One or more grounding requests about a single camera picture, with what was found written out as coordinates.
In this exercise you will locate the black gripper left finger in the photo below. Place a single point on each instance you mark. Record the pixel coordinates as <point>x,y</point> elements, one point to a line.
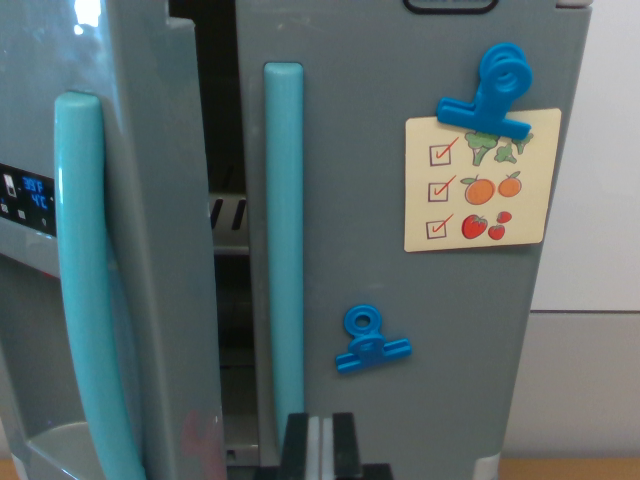
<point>299,450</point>

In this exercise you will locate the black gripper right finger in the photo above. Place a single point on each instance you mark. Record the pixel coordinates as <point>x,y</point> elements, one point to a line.
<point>342,450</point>

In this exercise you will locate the grey toy fridge body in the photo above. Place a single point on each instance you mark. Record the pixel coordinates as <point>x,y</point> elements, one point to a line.
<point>225,235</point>

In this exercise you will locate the grey fridge door with clips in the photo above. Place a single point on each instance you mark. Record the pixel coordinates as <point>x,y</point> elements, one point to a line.
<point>375,200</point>

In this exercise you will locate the small blue clip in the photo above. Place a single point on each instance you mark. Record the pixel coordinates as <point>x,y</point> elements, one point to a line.
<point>367,350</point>

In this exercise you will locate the cream shopping list card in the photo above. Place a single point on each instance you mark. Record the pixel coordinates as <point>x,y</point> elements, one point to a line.
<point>535,200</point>

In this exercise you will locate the large blue clip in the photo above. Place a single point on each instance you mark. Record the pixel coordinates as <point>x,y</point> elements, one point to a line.
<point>492,107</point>

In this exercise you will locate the black temperature display panel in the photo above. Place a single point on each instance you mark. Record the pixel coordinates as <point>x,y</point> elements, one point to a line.
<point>20,200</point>

